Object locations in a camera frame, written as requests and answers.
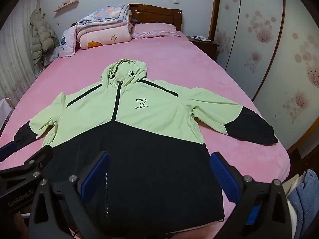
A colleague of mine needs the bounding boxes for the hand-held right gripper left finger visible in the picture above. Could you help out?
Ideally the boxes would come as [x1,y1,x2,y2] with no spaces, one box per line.
[29,151,111,239]

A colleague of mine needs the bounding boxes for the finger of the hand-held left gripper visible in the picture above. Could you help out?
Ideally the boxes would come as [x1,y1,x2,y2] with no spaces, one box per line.
[0,141,19,162]
[0,144,54,180]

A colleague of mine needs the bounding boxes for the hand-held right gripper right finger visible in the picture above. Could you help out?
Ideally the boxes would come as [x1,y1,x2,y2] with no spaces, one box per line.
[210,152,293,239]

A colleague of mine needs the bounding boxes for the green and black hooded jacket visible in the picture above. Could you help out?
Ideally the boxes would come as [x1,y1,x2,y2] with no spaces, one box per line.
[14,58,279,237]

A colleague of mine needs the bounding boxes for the white box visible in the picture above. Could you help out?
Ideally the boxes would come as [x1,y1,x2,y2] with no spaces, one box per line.
[0,98,13,130]

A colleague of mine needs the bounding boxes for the blue jeans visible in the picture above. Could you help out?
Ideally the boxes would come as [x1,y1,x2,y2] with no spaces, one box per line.
[287,169,319,239]

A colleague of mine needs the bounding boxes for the white patterned curtain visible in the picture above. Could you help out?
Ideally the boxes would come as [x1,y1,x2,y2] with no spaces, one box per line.
[0,0,40,100]

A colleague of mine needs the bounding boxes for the small pillow with blue print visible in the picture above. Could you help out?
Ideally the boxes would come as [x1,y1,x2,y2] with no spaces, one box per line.
[51,26,78,59]

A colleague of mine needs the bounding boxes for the grey-green puffer coat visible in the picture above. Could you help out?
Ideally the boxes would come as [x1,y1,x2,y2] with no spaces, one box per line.
[29,7,60,66]

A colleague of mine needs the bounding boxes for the pink bed sheet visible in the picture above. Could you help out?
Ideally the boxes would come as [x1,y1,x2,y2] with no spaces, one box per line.
[0,22,291,239]

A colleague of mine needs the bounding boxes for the dark wooden nightstand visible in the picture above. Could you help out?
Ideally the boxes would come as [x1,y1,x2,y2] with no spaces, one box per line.
[186,35,220,61]

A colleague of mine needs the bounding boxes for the white floral wardrobe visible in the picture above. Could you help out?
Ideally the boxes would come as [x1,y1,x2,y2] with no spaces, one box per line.
[209,0,319,160]

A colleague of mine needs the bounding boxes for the pink folded blanket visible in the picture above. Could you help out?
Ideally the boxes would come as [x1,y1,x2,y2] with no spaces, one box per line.
[76,24,132,51]

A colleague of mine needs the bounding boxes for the floral folded quilt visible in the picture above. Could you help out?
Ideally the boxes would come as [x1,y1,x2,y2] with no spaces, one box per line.
[76,4,132,29]

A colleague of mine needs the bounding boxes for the pink pillow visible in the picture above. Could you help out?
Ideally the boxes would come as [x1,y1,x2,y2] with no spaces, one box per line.
[131,22,181,39]

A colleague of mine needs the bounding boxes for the brown wooden headboard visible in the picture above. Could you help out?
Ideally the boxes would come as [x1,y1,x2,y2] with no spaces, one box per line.
[71,4,183,33]

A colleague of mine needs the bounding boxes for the wooden wall shelf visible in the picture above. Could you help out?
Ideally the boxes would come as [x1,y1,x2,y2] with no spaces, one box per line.
[53,0,80,13]

